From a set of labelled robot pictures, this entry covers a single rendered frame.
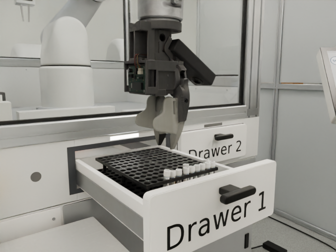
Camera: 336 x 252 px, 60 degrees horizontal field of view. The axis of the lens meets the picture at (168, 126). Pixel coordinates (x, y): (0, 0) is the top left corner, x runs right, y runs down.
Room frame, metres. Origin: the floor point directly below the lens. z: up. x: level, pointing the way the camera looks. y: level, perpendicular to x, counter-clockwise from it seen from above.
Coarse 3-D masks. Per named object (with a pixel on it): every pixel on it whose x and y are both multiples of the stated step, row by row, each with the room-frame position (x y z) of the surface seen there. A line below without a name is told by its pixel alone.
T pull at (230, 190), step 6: (222, 186) 0.45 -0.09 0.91; (228, 186) 0.45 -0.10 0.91; (234, 186) 0.45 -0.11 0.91; (246, 186) 0.44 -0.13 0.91; (252, 186) 0.44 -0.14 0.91; (222, 192) 0.44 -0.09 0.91; (228, 192) 0.42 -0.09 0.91; (234, 192) 0.42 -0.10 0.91; (240, 192) 0.42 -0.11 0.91; (246, 192) 0.43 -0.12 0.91; (252, 192) 0.44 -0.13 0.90; (222, 198) 0.41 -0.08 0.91; (228, 198) 0.41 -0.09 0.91; (234, 198) 0.41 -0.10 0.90; (240, 198) 0.42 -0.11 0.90
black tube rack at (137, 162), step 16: (96, 160) 0.65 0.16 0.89; (112, 160) 0.64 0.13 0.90; (128, 160) 0.64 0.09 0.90; (144, 160) 0.63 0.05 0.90; (160, 160) 0.63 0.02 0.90; (176, 160) 0.63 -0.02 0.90; (192, 160) 0.63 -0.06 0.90; (112, 176) 0.61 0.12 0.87; (128, 176) 0.53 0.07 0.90; (144, 176) 0.53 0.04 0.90; (160, 176) 0.54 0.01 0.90; (144, 192) 0.52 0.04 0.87
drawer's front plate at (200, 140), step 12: (192, 132) 0.84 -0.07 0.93; (204, 132) 0.86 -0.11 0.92; (216, 132) 0.90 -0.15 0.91; (228, 132) 0.93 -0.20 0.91; (240, 132) 0.96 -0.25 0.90; (180, 144) 0.81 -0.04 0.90; (192, 144) 0.84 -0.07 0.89; (204, 144) 0.87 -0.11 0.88; (216, 144) 0.90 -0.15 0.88; (228, 144) 0.93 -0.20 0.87; (240, 144) 0.97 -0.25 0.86; (216, 156) 0.90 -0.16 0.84; (228, 156) 0.93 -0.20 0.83
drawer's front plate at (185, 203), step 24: (240, 168) 0.49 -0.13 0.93; (264, 168) 0.52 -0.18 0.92; (168, 192) 0.38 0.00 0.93; (192, 192) 0.41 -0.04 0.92; (216, 192) 0.44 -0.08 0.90; (264, 192) 0.52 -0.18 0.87; (144, 216) 0.38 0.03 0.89; (168, 216) 0.38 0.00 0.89; (192, 216) 0.41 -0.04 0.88; (216, 216) 0.44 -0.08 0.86; (240, 216) 0.48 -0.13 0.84; (264, 216) 0.52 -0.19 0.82; (144, 240) 0.38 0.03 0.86; (192, 240) 0.41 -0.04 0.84
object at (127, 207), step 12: (96, 156) 0.69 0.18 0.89; (192, 156) 0.69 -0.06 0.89; (84, 168) 0.61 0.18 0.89; (96, 168) 0.69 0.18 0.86; (228, 168) 0.59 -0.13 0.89; (84, 180) 0.60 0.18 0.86; (96, 180) 0.56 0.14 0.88; (108, 180) 0.52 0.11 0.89; (96, 192) 0.55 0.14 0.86; (108, 192) 0.51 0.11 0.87; (120, 192) 0.47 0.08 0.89; (132, 192) 0.46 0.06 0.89; (108, 204) 0.51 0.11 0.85; (120, 204) 0.47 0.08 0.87; (132, 204) 0.44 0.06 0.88; (120, 216) 0.47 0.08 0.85; (132, 216) 0.44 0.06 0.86; (132, 228) 0.44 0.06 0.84
